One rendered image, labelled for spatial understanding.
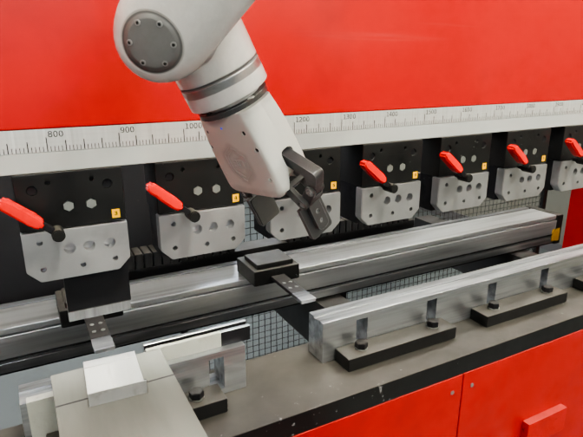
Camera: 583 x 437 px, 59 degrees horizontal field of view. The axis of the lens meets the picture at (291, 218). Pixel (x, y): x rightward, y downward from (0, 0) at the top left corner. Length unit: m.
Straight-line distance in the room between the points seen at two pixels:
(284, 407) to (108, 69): 0.66
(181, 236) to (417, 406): 0.63
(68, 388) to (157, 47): 0.64
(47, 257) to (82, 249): 0.05
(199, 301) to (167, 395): 0.42
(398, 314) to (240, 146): 0.78
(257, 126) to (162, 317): 0.80
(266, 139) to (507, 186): 0.89
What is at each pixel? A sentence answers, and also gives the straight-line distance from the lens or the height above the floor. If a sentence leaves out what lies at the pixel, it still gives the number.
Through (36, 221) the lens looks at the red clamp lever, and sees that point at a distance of 0.80.
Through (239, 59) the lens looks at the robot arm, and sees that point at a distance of 0.50.
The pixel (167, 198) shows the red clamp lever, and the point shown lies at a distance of 0.82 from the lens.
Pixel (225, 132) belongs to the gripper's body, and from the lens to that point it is 0.53.
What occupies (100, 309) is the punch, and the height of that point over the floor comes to 1.09.
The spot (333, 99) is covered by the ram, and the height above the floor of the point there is 1.43.
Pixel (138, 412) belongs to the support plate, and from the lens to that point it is 0.84.
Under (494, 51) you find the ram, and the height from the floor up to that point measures 1.51.
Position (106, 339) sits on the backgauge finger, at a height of 1.01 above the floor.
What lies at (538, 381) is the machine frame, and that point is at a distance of 1.50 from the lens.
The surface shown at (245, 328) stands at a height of 1.00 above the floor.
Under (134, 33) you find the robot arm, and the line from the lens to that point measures 0.42.
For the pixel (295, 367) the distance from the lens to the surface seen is 1.14.
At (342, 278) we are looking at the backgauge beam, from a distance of 1.42.
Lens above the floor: 1.50
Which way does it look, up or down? 17 degrees down
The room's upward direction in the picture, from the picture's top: straight up
